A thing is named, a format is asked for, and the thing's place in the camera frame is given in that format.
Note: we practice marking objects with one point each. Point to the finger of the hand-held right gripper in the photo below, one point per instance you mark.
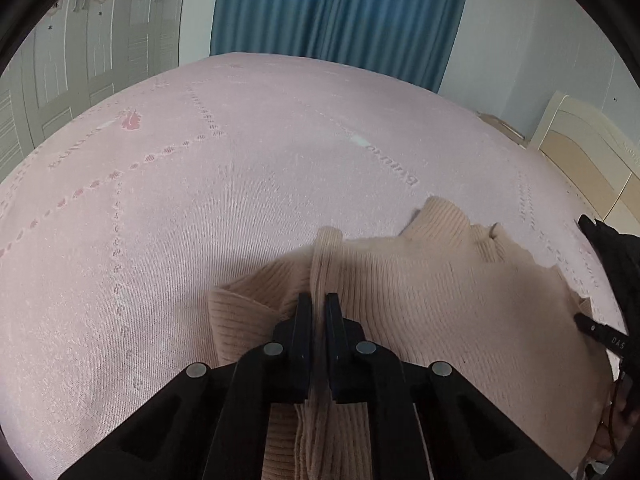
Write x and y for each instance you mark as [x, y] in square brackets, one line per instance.
[587, 324]

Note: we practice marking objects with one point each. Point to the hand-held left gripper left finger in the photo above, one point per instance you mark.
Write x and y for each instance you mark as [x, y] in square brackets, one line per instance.
[295, 360]

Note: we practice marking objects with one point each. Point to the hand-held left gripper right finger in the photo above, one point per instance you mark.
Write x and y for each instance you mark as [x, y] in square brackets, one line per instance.
[345, 360]

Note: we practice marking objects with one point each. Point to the pink knitted sweater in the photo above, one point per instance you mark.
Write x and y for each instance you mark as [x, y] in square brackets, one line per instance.
[450, 300]

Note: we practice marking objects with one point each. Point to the person's right hand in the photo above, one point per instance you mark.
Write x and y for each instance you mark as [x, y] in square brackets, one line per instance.
[625, 425]

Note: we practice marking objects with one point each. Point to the black jacket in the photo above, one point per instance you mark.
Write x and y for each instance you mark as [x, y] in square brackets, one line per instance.
[617, 260]

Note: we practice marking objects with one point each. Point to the cream wooden headboard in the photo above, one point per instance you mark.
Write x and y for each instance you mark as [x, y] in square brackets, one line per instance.
[590, 150]

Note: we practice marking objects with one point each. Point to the bed with pink sheet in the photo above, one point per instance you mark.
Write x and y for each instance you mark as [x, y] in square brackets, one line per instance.
[225, 160]

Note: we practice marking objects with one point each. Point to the blue curtain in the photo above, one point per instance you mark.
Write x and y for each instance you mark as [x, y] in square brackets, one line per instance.
[340, 10]

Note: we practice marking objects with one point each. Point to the white wardrobe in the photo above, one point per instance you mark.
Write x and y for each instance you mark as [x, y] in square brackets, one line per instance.
[75, 60]

